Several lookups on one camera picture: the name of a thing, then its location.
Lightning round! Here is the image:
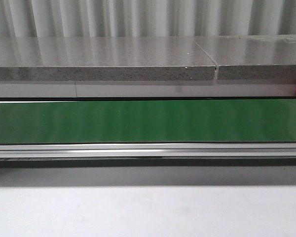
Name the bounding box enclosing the aluminium conveyor side rail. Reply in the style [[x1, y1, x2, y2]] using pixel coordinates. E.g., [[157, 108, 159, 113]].
[[0, 142, 296, 161]]

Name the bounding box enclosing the grey stone slab left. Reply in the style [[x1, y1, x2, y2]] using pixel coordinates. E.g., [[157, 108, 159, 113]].
[[0, 37, 215, 82]]

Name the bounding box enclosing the green conveyor belt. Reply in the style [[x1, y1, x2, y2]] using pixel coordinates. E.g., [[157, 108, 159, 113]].
[[0, 99, 296, 144]]

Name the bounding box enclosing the white pleated curtain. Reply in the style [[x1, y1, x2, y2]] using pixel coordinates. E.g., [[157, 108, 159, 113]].
[[0, 0, 296, 37]]

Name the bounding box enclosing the grey stone slab right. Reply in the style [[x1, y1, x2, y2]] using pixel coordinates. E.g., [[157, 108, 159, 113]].
[[193, 35, 296, 83]]

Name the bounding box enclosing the grey stone slab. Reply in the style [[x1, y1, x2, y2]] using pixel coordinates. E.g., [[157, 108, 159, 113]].
[[193, 35, 296, 83], [0, 37, 215, 82]]

